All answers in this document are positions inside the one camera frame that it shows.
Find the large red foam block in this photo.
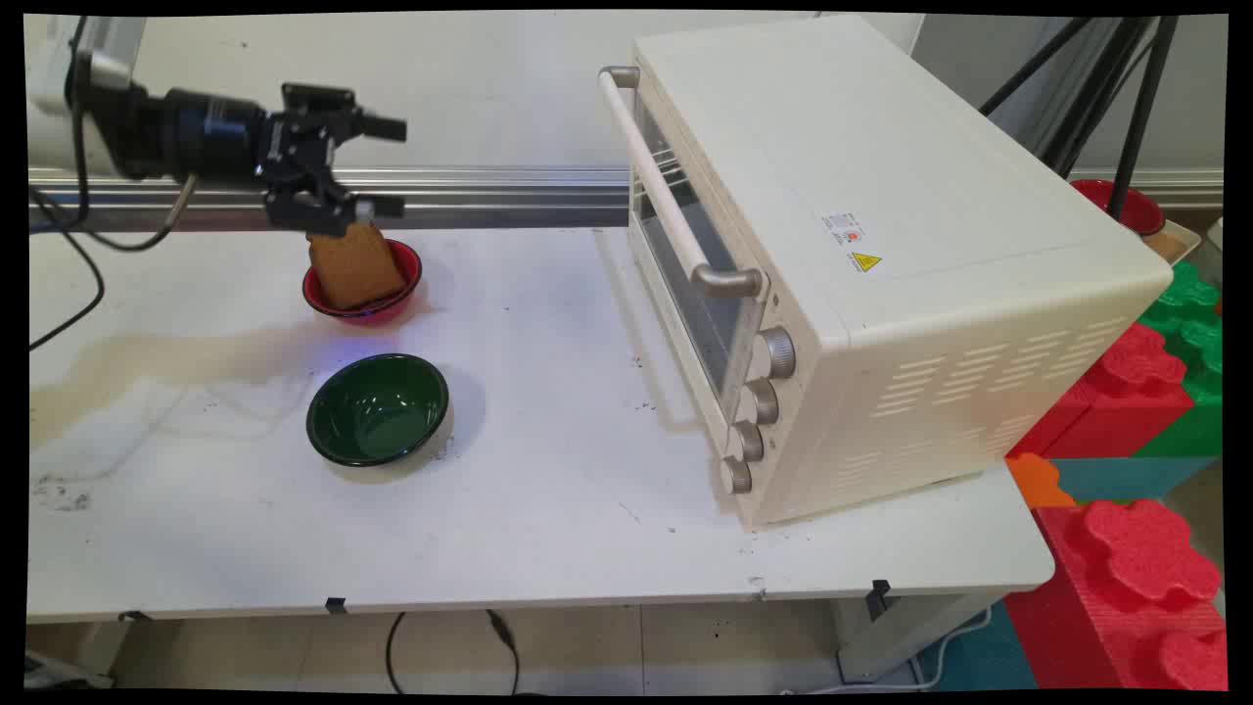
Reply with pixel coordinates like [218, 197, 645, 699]
[1002, 499, 1229, 691]

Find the white table leg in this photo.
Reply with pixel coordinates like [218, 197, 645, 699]
[832, 587, 1009, 684]

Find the beige tray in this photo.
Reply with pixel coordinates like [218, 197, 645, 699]
[1141, 219, 1203, 267]

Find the aluminium rail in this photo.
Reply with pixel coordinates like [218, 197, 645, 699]
[27, 166, 632, 234]

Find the black tripod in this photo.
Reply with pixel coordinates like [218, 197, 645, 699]
[979, 16, 1180, 222]

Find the cream toaster oven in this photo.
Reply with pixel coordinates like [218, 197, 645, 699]
[598, 14, 1175, 531]

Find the green foam block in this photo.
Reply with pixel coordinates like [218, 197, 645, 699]
[1134, 260, 1225, 459]

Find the white power cable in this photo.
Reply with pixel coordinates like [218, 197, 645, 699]
[783, 605, 994, 694]

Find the green bowl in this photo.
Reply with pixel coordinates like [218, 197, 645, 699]
[305, 353, 451, 468]

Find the teal foam block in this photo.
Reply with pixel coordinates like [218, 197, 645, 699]
[1049, 456, 1220, 504]

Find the red bowl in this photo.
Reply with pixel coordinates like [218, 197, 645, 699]
[302, 238, 424, 327]
[1069, 178, 1166, 237]

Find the brown bread slice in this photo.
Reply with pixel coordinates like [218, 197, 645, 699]
[307, 221, 408, 311]

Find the orange foam block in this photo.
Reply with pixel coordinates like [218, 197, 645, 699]
[1004, 452, 1078, 510]

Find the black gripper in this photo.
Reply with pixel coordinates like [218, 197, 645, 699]
[125, 83, 408, 239]

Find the black floor cable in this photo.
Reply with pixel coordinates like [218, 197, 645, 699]
[385, 609, 522, 696]

